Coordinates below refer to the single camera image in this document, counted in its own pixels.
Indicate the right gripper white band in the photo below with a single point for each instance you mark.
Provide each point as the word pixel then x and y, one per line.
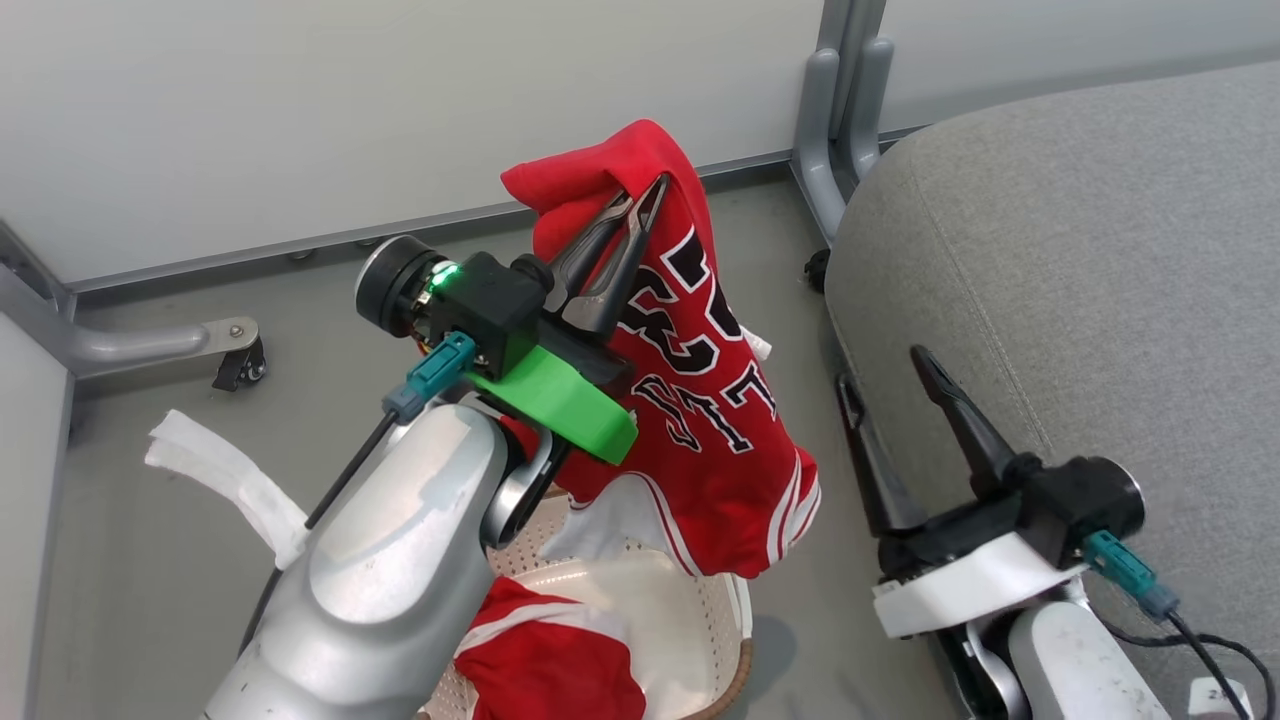
pixel 980 580

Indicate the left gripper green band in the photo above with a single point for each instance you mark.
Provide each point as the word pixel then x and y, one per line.
pixel 560 400

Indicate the red basketball jersey black lettering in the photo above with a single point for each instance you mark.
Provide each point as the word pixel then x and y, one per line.
pixel 720 470

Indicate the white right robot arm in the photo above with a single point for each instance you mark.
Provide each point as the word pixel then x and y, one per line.
pixel 1070 660

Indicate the cream perforated laundry basket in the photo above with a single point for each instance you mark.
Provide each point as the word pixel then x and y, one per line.
pixel 690 630

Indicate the black caster wheel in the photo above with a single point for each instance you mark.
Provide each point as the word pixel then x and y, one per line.
pixel 242 368
pixel 818 272

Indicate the small white printed tag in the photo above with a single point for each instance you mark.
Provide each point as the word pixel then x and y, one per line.
pixel 1218 698

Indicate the white fabric strip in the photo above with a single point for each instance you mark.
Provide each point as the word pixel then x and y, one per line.
pixel 230 470

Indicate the grey partition foot with bolt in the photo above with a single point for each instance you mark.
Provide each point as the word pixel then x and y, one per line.
pixel 130 340

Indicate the grey partition base rail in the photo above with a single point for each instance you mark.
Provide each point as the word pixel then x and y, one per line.
pixel 400 235

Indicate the grey forked partition post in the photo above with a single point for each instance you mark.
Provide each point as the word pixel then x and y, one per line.
pixel 835 120

